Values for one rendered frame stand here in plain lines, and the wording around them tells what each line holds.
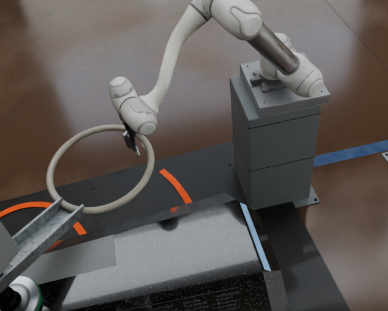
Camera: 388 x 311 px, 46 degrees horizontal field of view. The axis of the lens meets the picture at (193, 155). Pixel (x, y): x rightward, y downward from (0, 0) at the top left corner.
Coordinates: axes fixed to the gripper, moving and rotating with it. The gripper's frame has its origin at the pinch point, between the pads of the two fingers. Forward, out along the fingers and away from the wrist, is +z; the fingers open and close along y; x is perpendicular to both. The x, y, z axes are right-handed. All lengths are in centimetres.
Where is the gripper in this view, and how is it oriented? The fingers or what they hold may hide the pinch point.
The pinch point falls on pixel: (139, 146)
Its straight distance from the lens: 219.2
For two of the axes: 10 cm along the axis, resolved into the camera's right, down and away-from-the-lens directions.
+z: 1.3, 6.4, 7.6
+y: -6.3, 6.4, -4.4
